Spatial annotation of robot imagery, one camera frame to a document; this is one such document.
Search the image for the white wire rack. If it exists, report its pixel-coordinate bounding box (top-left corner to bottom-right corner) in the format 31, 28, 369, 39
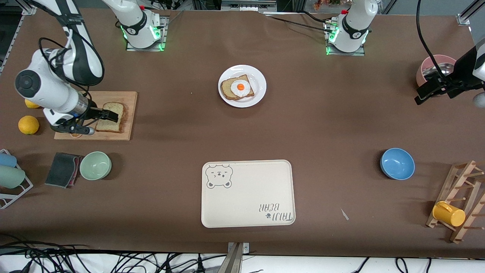
0, 149, 34, 209

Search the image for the wooden cutting board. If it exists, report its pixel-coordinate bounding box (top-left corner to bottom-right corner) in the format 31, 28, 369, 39
54, 91, 138, 141

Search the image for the brown bread slice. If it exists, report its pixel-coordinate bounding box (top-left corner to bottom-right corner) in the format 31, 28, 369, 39
95, 102, 125, 133

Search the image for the black table cable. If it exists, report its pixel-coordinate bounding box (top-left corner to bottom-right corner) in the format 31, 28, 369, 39
263, 11, 334, 33

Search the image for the round orange fruit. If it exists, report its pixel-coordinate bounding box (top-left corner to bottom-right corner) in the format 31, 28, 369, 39
18, 116, 40, 135

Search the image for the black cable bundle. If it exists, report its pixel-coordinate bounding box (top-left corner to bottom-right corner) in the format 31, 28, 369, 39
0, 233, 228, 273

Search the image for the pink bowl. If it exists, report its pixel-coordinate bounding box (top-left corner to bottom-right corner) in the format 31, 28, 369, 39
416, 55, 457, 88

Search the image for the blue bowl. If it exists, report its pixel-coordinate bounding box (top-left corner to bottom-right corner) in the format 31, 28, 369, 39
380, 148, 415, 180

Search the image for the cream bear print tray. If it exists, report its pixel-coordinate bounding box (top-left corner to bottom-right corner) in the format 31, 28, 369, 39
201, 160, 296, 228

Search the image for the aluminium frame rail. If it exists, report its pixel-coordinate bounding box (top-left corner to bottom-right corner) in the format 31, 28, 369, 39
15, 0, 38, 16
457, 0, 485, 26

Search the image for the pale green bowl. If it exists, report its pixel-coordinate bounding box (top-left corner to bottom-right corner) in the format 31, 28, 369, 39
80, 151, 112, 180

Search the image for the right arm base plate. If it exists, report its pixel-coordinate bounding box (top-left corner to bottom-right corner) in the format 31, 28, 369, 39
126, 15, 168, 52

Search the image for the dark grey cloth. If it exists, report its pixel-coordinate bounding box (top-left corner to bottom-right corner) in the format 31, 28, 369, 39
45, 152, 78, 188

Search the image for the fried egg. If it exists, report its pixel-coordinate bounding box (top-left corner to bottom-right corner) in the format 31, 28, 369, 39
230, 79, 250, 96

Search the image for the yellow mug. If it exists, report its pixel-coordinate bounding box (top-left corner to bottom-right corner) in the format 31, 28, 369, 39
432, 201, 466, 227

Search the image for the grey metal equipment frame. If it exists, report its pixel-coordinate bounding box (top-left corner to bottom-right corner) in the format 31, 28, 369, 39
191, 0, 307, 14

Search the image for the wooden mug rack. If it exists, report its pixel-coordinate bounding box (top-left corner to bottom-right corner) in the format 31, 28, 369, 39
426, 160, 485, 243

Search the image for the pale green cup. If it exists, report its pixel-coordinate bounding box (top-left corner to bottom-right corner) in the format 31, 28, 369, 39
0, 165, 26, 189

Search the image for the bread slice under egg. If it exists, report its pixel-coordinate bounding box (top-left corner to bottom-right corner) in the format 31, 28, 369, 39
221, 74, 255, 101

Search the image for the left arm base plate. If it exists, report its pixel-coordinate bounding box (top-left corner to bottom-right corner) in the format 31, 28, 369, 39
324, 21, 366, 56

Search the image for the pink cloth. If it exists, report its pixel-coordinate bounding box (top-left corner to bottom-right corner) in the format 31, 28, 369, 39
70, 155, 82, 187

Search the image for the metal table bracket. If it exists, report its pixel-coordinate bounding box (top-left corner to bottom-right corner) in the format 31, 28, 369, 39
216, 242, 250, 273

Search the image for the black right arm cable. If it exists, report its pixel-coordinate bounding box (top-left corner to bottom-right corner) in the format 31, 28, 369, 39
38, 36, 105, 127

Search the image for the white round plate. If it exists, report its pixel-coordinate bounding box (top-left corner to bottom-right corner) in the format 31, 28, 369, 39
218, 65, 267, 108

